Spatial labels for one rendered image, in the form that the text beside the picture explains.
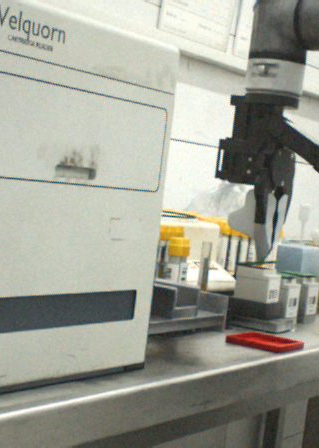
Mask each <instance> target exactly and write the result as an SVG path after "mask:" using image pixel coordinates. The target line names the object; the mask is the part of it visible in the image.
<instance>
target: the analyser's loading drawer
mask: <svg viewBox="0 0 319 448"><path fill-rule="evenodd" d="M227 304H228V296H226V295H221V294H216V293H211V292H206V291H201V287H200V286H194V285H189V284H184V283H178V282H173V281H168V280H162V279H157V278H155V279H154V287H153V295H152V303H151V311H150V319H149V328H148V335H149V334H156V333H164V332H172V331H180V330H187V329H195V328H199V329H204V330H209V331H212V332H217V333H224V328H225V320H226V312H227Z"/></svg>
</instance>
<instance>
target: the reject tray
mask: <svg viewBox="0 0 319 448"><path fill-rule="evenodd" d="M225 343H229V344H233V345H238V346H242V347H252V348H256V349H261V350H265V351H270V352H274V353H283V352H288V351H293V350H297V349H302V348H304V342H299V341H294V340H290V339H285V338H280V337H275V336H271V335H267V334H262V333H257V332H248V333H241V334H235V335H228V336H226V338H225Z"/></svg>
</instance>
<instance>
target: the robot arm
mask: <svg viewBox="0 0 319 448"><path fill-rule="evenodd" d="M253 13H254V16H253V24H252V32H251V40H250V48H249V55H248V63H247V71H246V78H245V86H244V89H245V90H246V91H247V92H248V93H245V96H239V95H231V97H230V106H233V107H235V111H234V119H233V127H232V135H231V138H230V137H225V139H219V143H218V151H217V159H216V166H215V174H214V178H219V180H223V181H227V182H229V183H237V184H245V185H253V186H254V188H253V189H250V190H249V191H248V192H247V193H246V196H245V202H244V206H243V207H242V208H241V209H238V210H235V211H233V212H230V213H229V214H228V217H227V224H228V225H229V227H230V228H232V229H234V230H236V231H238V232H241V233H243V234H245V235H247V236H249V237H252V238H253V239H254V240H255V250H256V255H257V260H258V261H266V259H267V258H268V256H269V255H270V254H271V252H272V251H273V249H274V247H275V245H276V243H277V239H278V237H279V234H280V232H281V229H282V226H283V225H284V223H285V220H286V217H287V213H288V210H289V207H290V203H291V198H292V192H293V179H294V176H295V168H296V167H295V165H296V156H295V154H297V155H298V156H299V157H301V158H302V159H303V160H305V161H306V162H307V163H309V164H310V165H311V166H313V167H312V168H313V169H315V170H316V171H317V172H318V173H319V141H318V140H317V139H316V138H314V137H313V136H311V135H310V134H309V133H307V132H306V131H305V130H303V129H302V128H300V127H299V126H298V125H296V124H295V123H294V122H292V121H291V120H290V119H288V118H287V117H285V116H284V115H283V111H284V110H289V111H296V110H299V102H300V100H299V99H297V98H299V97H301V96H302V93H303V85H304V77H305V69H306V62H307V55H308V51H311V52H319V0H256V2H255V4H254V6H253ZM221 150H223V155H222V163H221V170H219V163H220V155H221ZM273 191H274V192H273Z"/></svg>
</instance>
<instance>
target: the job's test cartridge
mask: <svg viewBox="0 0 319 448"><path fill-rule="evenodd" d="M276 273H277V270H276V269H271V268H265V267H259V266H253V265H246V266H242V265H240V266H237V273H236V281H235V288H234V296H233V297H238V298H244V299H249V300H254V301H260V302H265V303H267V302H276V301H278V294H279V286H280V281H281V276H279V275H276Z"/></svg>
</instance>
